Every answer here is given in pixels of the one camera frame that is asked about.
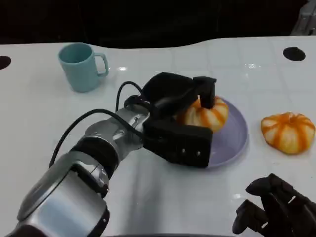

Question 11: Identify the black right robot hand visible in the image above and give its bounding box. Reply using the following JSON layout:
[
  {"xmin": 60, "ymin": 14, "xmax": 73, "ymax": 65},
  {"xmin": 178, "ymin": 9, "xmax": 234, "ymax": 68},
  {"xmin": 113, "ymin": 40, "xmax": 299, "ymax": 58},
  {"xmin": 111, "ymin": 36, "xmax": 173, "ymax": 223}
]
[{"xmin": 232, "ymin": 173, "xmax": 316, "ymax": 237}]

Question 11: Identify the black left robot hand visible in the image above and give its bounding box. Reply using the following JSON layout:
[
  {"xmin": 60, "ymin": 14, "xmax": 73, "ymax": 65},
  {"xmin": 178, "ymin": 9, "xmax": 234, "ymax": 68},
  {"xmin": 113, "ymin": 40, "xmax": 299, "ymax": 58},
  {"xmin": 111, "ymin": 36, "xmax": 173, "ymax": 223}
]
[{"xmin": 142, "ymin": 72, "xmax": 218, "ymax": 120}]

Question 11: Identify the orange and white bread roll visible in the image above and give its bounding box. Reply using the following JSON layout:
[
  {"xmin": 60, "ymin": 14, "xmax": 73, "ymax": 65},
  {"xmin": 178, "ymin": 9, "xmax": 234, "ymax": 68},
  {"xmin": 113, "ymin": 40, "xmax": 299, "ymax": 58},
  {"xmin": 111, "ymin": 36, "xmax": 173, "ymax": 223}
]
[
  {"xmin": 260, "ymin": 112, "xmax": 316, "ymax": 156},
  {"xmin": 176, "ymin": 95, "xmax": 230, "ymax": 134}
]

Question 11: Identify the lilac plate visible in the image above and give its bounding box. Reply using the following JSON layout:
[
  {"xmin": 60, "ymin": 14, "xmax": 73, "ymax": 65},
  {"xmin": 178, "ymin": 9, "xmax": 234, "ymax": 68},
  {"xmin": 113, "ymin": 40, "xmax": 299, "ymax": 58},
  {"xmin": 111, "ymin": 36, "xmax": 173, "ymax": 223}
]
[{"xmin": 206, "ymin": 98, "xmax": 248, "ymax": 170}]

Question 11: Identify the pale green mug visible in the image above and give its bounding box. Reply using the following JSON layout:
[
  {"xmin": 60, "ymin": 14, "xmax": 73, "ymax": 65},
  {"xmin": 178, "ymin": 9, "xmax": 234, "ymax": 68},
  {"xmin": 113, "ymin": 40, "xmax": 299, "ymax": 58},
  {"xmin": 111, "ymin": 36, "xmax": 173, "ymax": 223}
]
[{"xmin": 58, "ymin": 42, "xmax": 110, "ymax": 93}]

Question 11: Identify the grey background machine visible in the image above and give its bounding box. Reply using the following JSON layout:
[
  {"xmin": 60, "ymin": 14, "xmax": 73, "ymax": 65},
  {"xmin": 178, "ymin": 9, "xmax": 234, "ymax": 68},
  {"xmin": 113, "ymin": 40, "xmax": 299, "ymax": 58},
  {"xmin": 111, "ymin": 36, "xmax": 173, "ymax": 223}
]
[{"xmin": 290, "ymin": 0, "xmax": 316, "ymax": 37}]

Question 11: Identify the short looped black arm cable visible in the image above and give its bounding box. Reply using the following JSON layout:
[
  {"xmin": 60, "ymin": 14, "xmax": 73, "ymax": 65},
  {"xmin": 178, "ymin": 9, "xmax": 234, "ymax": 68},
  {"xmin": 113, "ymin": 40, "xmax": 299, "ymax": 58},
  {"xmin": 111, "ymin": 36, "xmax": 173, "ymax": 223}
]
[{"xmin": 116, "ymin": 81, "xmax": 152, "ymax": 112}]

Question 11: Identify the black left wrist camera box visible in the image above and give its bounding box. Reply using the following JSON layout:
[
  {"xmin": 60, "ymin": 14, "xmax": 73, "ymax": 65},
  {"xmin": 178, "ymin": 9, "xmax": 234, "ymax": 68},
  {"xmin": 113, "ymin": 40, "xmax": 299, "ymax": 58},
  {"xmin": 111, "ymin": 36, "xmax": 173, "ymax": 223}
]
[{"xmin": 142, "ymin": 118, "xmax": 214, "ymax": 169}]

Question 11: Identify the long black arm cable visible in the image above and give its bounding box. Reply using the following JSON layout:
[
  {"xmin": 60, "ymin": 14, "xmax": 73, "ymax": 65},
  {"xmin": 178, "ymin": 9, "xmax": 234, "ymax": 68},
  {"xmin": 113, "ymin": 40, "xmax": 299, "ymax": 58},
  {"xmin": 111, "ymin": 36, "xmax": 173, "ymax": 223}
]
[{"xmin": 48, "ymin": 108, "xmax": 144, "ymax": 169}]

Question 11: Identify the black table cable hole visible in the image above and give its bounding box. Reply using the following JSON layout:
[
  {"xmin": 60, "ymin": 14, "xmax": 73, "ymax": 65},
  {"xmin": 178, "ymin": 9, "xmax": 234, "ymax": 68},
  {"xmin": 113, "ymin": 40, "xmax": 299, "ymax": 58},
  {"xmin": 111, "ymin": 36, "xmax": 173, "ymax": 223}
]
[
  {"xmin": 0, "ymin": 55, "xmax": 12, "ymax": 70},
  {"xmin": 282, "ymin": 46, "xmax": 306, "ymax": 62}
]

